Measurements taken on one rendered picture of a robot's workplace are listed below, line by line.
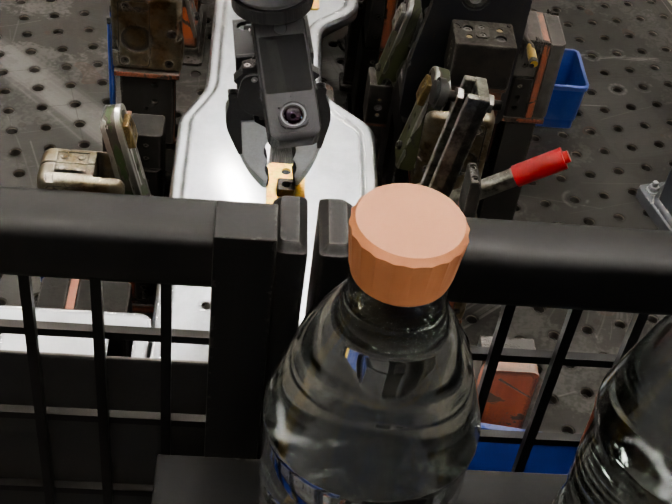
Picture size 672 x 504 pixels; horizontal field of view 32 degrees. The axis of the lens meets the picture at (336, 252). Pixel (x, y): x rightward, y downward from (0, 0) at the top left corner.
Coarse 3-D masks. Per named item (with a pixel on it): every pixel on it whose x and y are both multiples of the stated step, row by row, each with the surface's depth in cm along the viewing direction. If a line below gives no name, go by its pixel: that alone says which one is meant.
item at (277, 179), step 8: (272, 168) 116; (280, 168) 116; (288, 168) 116; (272, 176) 115; (280, 176) 115; (288, 176) 115; (272, 184) 114; (280, 184) 113; (288, 184) 113; (304, 184) 114; (272, 192) 113; (280, 192) 112; (288, 192) 112; (296, 192) 113; (304, 192) 113; (272, 200) 112
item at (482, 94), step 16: (464, 80) 106; (480, 80) 106; (432, 96) 105; (448, 96) 105; (464, 96) 105; (480, 96) 104; (464, 112) 105; (480, 112) 105; (448, 128) 110; (464, 128) 106; (448, 144) 107; (464, 144) 107; (432, 160) 112; (448, 160) 109; (464, 160) 109; (432, 176) 114; (448, 176) 110; (448, 192) 111
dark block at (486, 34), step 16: (464, 32) 129; (480, 32) 129; (496, 32) 130; (512, 32) 130; (448, 48) 132; (464, 48) 128; (480, 48) 128; (496, 48) 128; (512, 48) 128; (448, 64) 131; (464, 64) 129; (480, 64) 129; (496, 64) 129; (512, 64) 130; (496, 80) 131; (496, 96) 133; (496, 112) 135
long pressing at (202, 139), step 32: (224, 0) 151; (320, 0) 153; (352, 0) 153; (224, 32) 145; (320, 32) 147; (224, 64) 140; (320, 64) 142; (224, 96) 136; (192, 128) 131; (224, 128) 131; (352, 128) 134; (192, 160) 127; (224, 160) 127; (320, 160) 129; (352, 160) 130; (192, 192) 123; (224, 192) 124; (256, 192) 124; (320, 192) 125; (352, 192) 126; (160, 288) 113; (192, 288) 113; (160, 320) 110; (192, 320) 110; (160, 352) 107; (192, 352) 107
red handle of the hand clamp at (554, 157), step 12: (540, 156) 111; (552, 156) 110; (564, 156) 110; (516, 168) 112; (528, 168) 111; (540, 168) 111; (552, 168) 110; (564, 168) 111; (480, 180) 113; (492, 180) 113; (504, 180) 112; (516, 180) 112; (528, 180) 111; (456, 192) 114; (492, 192) 113; (456, 204) 114
